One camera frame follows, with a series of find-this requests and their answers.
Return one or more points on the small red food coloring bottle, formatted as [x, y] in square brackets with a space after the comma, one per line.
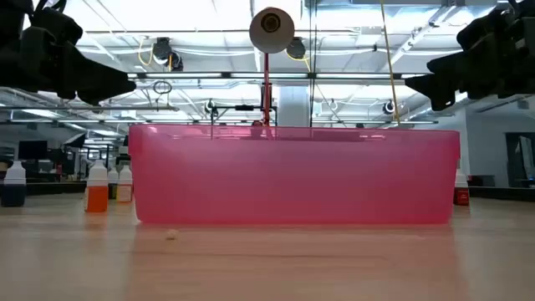
[461, 195]

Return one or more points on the small yellow food coloring bottle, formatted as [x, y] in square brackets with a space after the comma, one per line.
[124, 192]

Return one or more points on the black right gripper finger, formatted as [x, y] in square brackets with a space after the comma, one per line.
[445, 101]
[439, 77]

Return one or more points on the white building column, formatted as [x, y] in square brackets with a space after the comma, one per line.
[292, 104]

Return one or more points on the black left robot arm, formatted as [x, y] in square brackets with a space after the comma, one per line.
[10, 62]

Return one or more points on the small blue food coloring bottle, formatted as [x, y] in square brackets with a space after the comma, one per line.
[13, 194]

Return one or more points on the small orange food coloring bottle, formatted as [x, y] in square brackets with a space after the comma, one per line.
[97, 198]

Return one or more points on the red desk lamp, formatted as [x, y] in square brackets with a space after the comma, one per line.
[271, 37]

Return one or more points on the small crumb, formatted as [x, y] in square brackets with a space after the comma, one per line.
[171, 235]

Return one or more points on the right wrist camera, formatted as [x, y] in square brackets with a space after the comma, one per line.
[480, 33]

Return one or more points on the red translucent plastic tray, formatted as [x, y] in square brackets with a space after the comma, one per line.
[292, 180]

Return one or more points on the black computer monitor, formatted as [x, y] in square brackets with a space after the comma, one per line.
[32, 149]

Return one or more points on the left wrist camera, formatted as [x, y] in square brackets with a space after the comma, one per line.
[58, 27]

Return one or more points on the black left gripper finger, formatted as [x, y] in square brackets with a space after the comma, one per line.
[100, 79]
[94, 98]

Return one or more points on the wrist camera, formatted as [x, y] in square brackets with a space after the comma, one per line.
[58, 27]
[480, 33]

